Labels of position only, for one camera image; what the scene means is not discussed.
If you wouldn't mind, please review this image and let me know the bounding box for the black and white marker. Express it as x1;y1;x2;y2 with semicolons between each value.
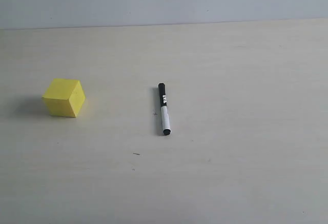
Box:
158;83;171;136

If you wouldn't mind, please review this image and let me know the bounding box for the yellow cube block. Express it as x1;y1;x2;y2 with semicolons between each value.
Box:
42;78;86;118

